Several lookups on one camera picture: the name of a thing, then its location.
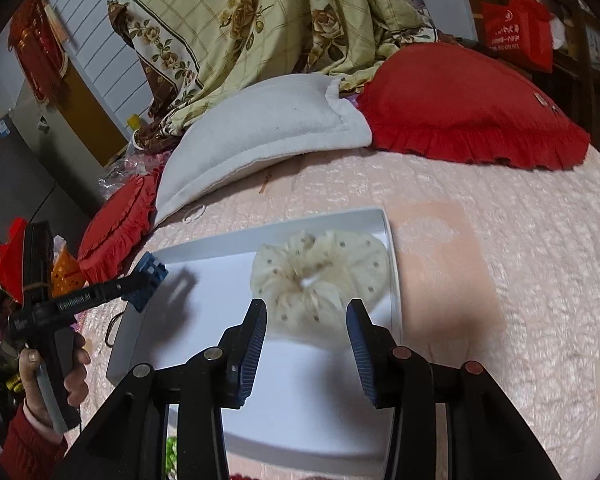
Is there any cream dotted scrunchie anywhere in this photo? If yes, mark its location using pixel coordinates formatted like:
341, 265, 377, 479
250, 230, 390, 350

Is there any blue plastic hair claw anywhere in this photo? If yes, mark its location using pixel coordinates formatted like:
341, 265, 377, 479
122, 252, 169, 313

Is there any red sleeve forearm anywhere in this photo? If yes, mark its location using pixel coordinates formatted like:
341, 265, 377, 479
0, 402, 68, 480

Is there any left hand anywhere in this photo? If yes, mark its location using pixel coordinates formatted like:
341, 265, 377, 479
19, 326, 91, 436

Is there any orange plastic basket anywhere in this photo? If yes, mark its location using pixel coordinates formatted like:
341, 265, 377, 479
50, 247, 86, 298

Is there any red box in basket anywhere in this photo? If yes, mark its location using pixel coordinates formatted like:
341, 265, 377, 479
0, 218, 28, 304

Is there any white shallow cardboard box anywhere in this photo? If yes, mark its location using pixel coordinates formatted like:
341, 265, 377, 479
104, 206, 406, 476

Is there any red frilled cushion left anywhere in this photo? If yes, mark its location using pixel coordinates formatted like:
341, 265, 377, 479
78, 167, 162, 284

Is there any red frilled cushion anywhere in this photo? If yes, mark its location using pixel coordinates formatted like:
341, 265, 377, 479
78, 167, 162, 284
356, 42, 590, 170

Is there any clear plastic bag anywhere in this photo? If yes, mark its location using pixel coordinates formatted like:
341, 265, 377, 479
98, 153, 156, 200

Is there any white pillow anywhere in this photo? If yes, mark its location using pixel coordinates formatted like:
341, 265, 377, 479
155, 74, 372, 224

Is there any red frilled cushion right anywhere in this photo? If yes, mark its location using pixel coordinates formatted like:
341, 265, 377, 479
356, 42, 590, 170

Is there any red hanging decoration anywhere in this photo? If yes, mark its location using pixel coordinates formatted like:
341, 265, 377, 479
8, 0, 69, 104

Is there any floral beige quilt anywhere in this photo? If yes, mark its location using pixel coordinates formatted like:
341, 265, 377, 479
107, 0, 439, 152

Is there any red shopping bag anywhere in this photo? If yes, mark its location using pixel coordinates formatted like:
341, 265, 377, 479
481, 0, 554, 73

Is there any brown hair tie with charm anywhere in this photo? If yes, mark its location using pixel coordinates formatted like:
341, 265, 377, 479
104, 311, 127, 349

